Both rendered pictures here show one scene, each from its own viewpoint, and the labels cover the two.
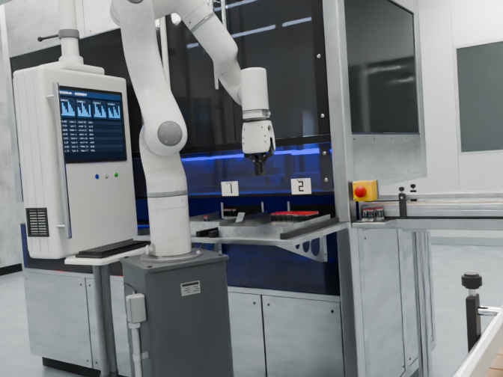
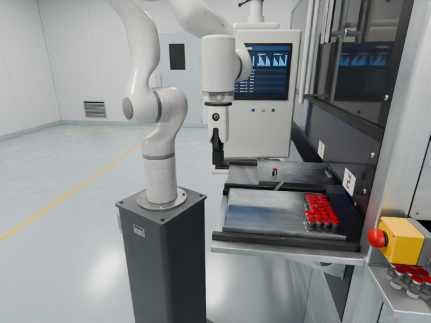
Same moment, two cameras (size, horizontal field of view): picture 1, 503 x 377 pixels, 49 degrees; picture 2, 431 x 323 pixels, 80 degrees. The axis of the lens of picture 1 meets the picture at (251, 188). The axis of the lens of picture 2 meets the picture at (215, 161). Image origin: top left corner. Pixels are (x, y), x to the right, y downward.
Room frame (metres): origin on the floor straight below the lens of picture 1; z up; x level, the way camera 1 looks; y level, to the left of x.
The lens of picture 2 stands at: (1.43, -0.66, 1.34)
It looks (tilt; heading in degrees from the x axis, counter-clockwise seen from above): 20 degrees down; 64
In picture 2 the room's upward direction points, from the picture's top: straight up
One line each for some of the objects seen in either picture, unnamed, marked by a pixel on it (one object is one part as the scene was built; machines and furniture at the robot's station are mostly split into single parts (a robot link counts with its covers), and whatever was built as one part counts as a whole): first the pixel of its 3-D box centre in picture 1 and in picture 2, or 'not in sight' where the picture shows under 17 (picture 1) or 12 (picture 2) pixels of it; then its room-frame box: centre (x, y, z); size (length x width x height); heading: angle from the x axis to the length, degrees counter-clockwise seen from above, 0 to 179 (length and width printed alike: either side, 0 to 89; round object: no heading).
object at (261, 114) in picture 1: (256, 115); (218, 97); (1.74, -0.03, 1.27); 0.09 x 0.08 x 0.03; 56
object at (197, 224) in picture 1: (218, 220); (296, 174); (2.23, 0.14, 0.90); 0.34 x 0.26 x 0.04; 146
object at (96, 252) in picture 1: (123, 245); (249, 163); (2.24, 0.54, 0.82); 0.40 x 0.14 x 0.02; 152
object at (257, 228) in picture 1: (276, 224); (277, 212); (1.94, -0.08, 0.90); 0.34 x 0.26 x 0.04; 146
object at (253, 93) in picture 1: (253, 90); (219, 64); (1.75, -0.03, 1.35); 0.09 x 0.08 x 0.13; 20
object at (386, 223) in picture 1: (375, 223); (411, 292); (2.02, -0.45, 0.87); 0.14 x 0.13 x 0.02; 146
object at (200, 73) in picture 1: (187, 78); (328, 29); (2.42, 0.24, 1.51); 0.47 x 0.01 x 0.59; 56
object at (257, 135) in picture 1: (257, 135); (218, 120); (1.75, -0.03, 1.21); 0.10 x 0.08 x 0.11; 56
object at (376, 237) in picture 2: (361, 191); (378, 238); (1.96, -0.39, 0.99); 0.04 x 0.04 x 0.04; 56
